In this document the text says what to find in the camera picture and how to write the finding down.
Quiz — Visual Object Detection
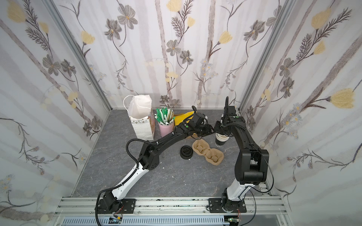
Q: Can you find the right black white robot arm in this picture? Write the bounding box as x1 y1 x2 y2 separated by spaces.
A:
215 116 269 212

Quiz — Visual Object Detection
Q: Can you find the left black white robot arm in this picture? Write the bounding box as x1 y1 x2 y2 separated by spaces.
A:
95 123 214 226

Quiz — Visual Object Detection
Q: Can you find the black paper cup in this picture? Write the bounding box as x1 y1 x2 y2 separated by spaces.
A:
215 133 230 147

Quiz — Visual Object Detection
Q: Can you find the yellow napkins stack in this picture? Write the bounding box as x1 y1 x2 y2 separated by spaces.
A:
174 112 194 126

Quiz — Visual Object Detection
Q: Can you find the black cup lid stack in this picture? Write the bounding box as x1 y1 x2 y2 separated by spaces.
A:
180 146 193 160

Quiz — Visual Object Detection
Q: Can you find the brown pulp cup carrier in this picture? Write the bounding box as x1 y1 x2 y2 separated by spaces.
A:
192 139 224 166

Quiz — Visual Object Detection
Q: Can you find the pink cup holder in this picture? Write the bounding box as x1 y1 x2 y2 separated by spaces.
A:
158 122 174 137

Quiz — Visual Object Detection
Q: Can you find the green white straws bundle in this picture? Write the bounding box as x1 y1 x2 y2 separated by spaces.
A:
155 107 175 126

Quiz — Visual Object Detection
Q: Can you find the white patterned paper bag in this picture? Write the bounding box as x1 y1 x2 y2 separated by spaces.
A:
123 95 155 140

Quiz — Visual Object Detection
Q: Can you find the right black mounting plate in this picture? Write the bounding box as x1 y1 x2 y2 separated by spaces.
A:
207 198 247 214

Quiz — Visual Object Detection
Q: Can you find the black mounting plate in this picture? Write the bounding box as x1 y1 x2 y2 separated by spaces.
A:
207 198 247 214
95 199 136 214

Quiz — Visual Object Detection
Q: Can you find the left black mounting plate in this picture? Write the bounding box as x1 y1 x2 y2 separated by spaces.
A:
95 199 136 214

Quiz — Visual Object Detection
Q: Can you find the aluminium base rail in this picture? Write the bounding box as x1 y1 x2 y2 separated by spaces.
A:
50 196 292 226

